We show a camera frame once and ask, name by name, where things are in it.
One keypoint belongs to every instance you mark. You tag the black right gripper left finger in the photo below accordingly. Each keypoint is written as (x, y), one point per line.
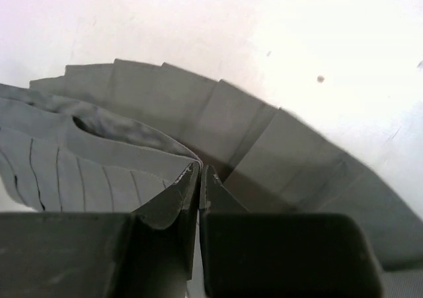
(146, 253)

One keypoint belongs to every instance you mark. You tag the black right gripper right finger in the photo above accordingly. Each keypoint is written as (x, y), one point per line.
(247, 254)

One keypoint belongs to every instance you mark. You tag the grey pleated skirt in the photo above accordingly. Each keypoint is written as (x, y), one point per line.
(109, 137)

